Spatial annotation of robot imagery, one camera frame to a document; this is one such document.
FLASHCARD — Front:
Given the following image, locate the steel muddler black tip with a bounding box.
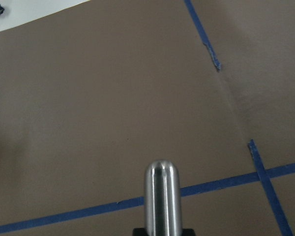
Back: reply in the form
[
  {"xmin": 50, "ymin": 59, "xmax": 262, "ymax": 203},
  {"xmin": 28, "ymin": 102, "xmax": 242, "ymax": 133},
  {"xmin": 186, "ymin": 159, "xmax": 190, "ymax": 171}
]
[{"xmin": 144, "ymin": 160, "xmax": 183, "ymax": 236}]

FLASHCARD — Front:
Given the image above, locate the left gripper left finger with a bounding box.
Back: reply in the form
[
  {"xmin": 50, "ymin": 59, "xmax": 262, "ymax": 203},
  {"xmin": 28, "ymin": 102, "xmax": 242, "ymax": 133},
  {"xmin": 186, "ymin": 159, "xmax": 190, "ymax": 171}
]
[{"xmin": 132, "ymin": 228, "xmax": 145, "ymax": 236}]

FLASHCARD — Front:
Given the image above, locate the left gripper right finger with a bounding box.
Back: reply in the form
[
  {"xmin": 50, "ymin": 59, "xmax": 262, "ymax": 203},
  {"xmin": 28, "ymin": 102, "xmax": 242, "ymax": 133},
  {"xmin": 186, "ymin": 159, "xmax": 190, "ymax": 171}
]
[{"xmin": 181, "ymin": 229, "xmax": 196, "ymax": 236}]

